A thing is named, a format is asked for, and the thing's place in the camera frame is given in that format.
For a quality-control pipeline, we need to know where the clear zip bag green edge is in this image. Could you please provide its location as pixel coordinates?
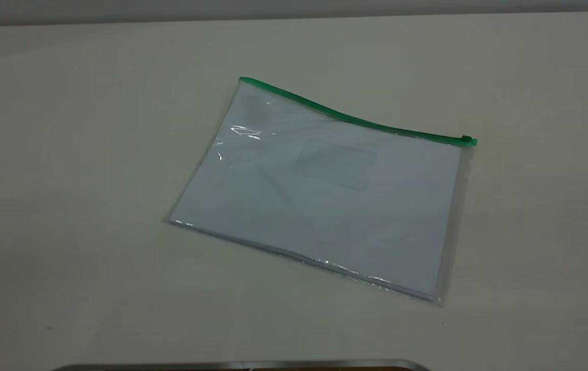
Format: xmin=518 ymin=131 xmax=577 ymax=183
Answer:
xmin=164 ymin=76 xmax=478 ymax=308

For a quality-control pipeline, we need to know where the grey metal bar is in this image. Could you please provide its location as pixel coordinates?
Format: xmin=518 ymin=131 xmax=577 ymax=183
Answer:
xmin=52 ymin=359 xmax=431 ymax=371

